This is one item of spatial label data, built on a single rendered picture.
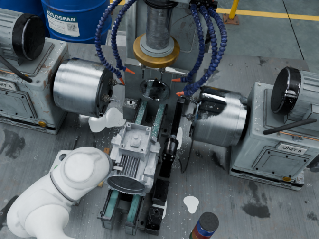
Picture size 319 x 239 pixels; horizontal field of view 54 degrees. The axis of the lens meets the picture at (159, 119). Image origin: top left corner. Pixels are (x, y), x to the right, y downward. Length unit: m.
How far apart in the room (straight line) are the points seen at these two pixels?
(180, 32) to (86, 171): 0.85
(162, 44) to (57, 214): 0.69
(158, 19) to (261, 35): 2.68
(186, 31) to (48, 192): 0.90
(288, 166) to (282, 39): 2.47
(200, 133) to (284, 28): 2.74
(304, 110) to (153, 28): 0.62
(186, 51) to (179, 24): 0.15
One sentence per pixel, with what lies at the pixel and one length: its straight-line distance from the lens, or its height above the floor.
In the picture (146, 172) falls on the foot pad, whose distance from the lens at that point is 1.19.
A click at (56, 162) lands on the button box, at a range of 1.26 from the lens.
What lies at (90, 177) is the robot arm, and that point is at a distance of 0.76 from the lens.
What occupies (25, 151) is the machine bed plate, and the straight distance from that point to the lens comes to 1.63.
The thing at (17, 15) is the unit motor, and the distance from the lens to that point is 1.39.
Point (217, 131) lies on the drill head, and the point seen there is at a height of 1.09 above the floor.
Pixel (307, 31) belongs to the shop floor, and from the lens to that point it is 4.01.
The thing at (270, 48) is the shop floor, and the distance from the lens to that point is 3.59.
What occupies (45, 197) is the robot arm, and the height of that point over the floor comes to 1.41.
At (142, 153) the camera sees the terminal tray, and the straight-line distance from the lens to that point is 1.15.
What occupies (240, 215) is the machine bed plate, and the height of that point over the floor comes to 0.80.
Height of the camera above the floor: 2.15
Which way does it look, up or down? 54 degrees down
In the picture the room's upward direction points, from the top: 7 degrees clockwise
